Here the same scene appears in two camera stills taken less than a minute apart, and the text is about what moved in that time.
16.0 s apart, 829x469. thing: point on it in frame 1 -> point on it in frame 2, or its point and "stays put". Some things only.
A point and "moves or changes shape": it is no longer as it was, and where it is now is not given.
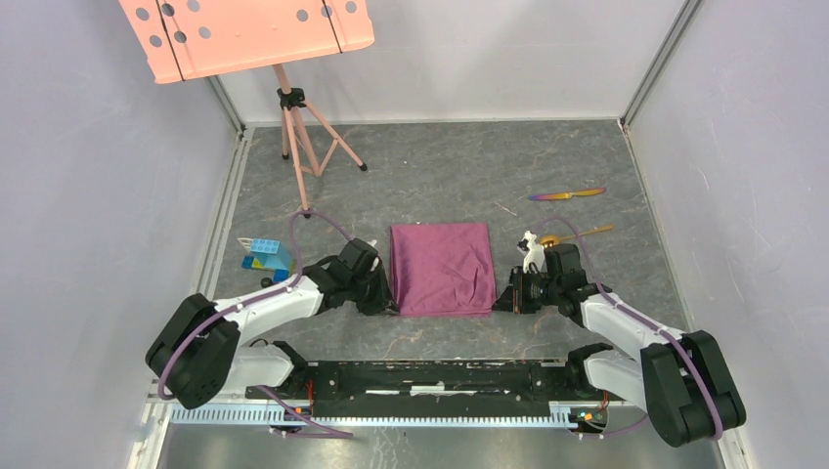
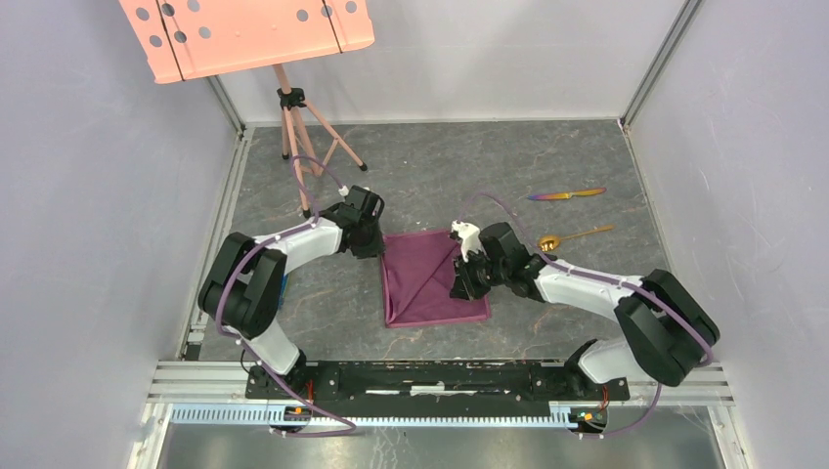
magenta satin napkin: x=443 y=270 moves or changes shape
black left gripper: x=384 y=300 -> x=377 y=246
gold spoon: x=555 y=238 stays put
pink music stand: x=186 y=40 stays put
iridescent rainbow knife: x=566 y=194 stays put
